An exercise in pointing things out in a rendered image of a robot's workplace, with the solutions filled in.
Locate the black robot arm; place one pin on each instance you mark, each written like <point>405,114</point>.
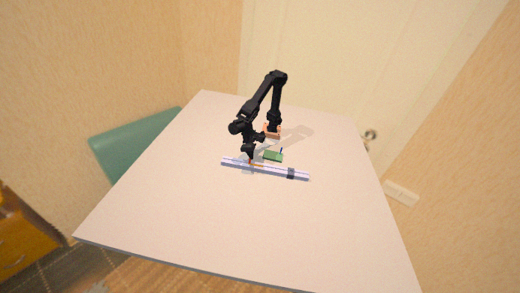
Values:
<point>276,79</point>

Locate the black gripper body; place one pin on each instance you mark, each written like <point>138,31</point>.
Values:
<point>248,142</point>

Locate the green rectangular tray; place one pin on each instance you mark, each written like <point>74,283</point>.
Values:
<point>273,156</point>

